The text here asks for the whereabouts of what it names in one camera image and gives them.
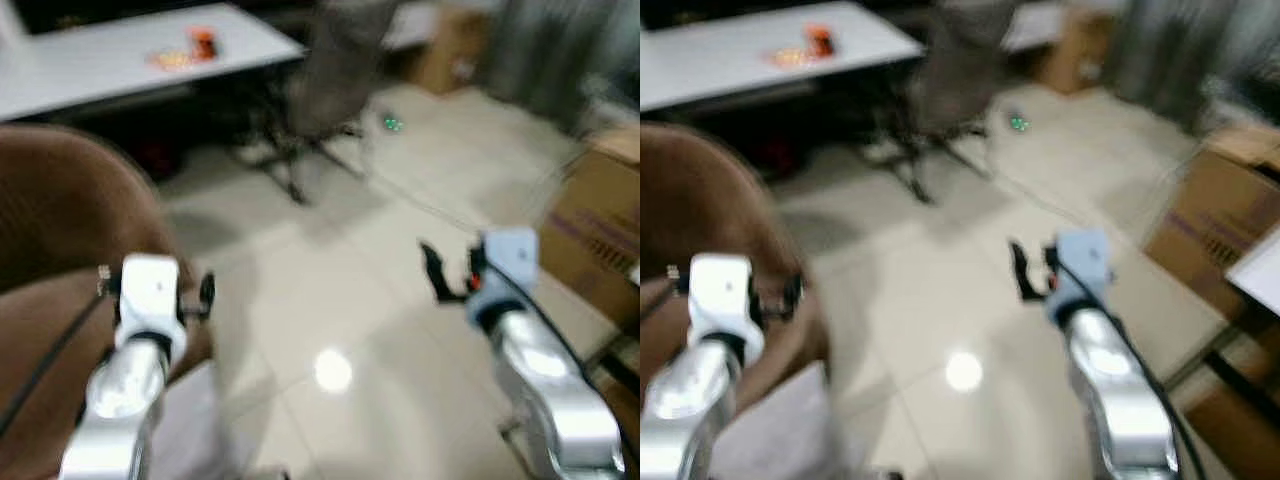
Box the black metal table frame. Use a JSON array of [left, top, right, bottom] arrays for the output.
[[1165, 320, 1280, 409], [590, 340, 641, 399]]

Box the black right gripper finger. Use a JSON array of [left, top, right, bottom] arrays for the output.
[[1008, 240, 1051, 303], [420, 242, 467, 305]]

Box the grey office chair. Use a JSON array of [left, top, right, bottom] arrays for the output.
[[245, 0, 401, 206], [870, 0, 1021, 206]]

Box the small plain cardboard box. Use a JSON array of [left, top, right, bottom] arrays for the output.
[[1035, 8, 1116, 96], [412, 8, 491, 96]]

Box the large printed cardboard box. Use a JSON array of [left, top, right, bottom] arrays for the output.
[[538, 128, 641, 336], [1143, 125, 1280, 321]]

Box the brown round velvet sofa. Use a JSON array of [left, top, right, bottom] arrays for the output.
[[640, 122, 831, 473], [0, 124, 217, 480]]

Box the small white table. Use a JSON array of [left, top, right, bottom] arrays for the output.
[[1225, 225, 1280, 319]]

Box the grey curtain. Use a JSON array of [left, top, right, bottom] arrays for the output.
[[488, 0, 641, 136], [1100, 0, 1280, 136]]

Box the long white table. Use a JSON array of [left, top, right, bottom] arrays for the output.
[[0, 3, 306, 123], [640, 0, 926, 113]]

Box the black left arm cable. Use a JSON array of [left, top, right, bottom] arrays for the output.
[[0, 292, 111, 441], [640, 284, 693, 323]]

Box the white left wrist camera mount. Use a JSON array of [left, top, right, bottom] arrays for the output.
[[688, 253, 758, 341], [116, 254, 191, 346]]

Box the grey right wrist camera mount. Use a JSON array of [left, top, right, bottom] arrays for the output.
[[1045, 230, 1113, 323], [468, 228, 542, 326]]

